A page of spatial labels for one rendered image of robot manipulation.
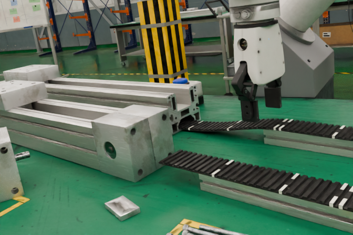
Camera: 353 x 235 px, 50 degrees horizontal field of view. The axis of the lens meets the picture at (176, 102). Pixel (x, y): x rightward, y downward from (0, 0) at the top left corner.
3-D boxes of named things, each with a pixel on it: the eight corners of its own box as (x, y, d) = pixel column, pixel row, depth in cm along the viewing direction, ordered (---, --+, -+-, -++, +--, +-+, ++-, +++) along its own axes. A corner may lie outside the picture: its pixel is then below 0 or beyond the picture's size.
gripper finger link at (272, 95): (278, 74, 69) (280, 108, 71) (286, 70, 71) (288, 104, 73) (262, 73, 71) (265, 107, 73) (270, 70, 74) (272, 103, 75)
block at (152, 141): (184, 153, 69) (177, 104, 67) (135, 182, 60) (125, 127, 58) (150, 146, 75) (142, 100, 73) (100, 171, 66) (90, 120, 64)
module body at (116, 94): (200, 120, 87) (196, 84, 84) (172, 135, 80) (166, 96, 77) (30, 97, 140) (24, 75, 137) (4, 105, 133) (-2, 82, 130)
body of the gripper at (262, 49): (259, 19, 59) (265, 88, 62) (288, 12, 66) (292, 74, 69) (219, 22, 64) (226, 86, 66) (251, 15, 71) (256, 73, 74)
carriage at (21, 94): (50, 108, 93) (44, 81, 92) (8, 122, 86) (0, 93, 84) (20, 103, 104) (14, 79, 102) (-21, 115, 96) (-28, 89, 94)
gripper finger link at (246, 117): (247, 89, 61) (250, 127, 63) (257, 84, 64) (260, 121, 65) (230, 88, 64) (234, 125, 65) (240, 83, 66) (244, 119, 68)
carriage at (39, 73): (62, 85, 123) (58, 64, 122) (31, 94, 116) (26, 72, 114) (37, 83, 134) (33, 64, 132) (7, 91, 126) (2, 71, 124)
